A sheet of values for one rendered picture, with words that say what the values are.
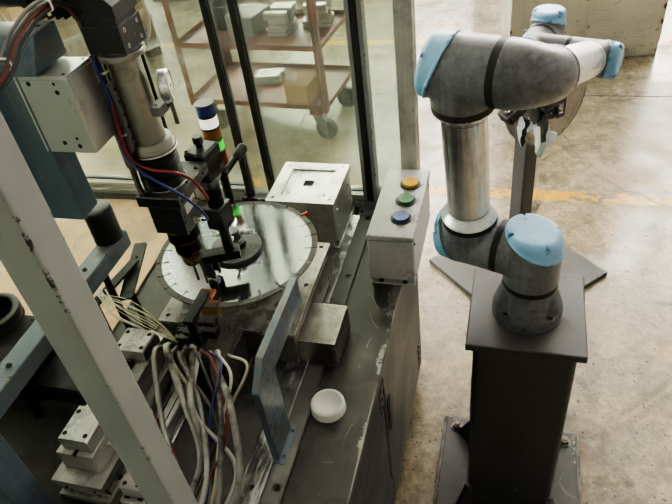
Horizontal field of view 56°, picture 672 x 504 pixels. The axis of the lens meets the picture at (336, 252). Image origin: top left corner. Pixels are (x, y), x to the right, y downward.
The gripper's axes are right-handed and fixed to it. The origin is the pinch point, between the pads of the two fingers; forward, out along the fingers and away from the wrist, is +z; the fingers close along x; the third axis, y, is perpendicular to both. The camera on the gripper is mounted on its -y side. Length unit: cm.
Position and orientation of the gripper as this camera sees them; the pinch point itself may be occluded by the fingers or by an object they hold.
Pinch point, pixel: (528, 148)
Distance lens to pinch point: 171.4
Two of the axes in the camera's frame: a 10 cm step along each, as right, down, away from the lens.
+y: 9.0, -3.5, 2.6
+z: 1.1, 7.6, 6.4
